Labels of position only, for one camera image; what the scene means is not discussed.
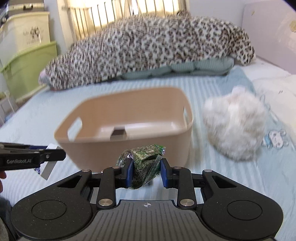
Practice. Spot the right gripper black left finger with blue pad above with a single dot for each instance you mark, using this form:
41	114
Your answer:
113	178

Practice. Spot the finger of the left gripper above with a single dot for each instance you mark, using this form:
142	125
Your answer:
52	155
31	147

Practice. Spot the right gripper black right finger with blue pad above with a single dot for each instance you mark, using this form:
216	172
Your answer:
181	179

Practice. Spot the white tube box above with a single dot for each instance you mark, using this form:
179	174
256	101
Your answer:
45	169

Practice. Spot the green crinkly snack packet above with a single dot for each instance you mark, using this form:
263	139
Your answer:
146	163

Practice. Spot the floral white yellow cloth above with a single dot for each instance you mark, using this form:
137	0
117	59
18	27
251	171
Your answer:
118	133

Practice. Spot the person's left hand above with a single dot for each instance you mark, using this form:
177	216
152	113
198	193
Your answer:
2	177

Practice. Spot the light blue striped bedsheet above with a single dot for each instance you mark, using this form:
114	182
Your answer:
271	173

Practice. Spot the beige plastic storage basket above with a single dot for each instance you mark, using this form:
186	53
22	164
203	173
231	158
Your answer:
100	129

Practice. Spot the green plastic storage drawer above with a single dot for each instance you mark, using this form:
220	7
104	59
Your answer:
22	71

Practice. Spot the white fluffy plush item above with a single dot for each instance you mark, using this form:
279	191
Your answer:
235	123

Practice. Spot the cream plastic storage drawer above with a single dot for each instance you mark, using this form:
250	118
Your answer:
23	31

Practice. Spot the teal quilted pillow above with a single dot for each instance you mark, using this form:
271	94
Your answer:
207	67

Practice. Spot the white cartoon print quilt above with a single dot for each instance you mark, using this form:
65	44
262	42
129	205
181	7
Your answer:
277	87

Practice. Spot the leopard print blanket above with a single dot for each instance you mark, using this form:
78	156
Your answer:
144	43

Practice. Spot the metal bed headboard rails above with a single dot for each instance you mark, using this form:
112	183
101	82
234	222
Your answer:
80	19

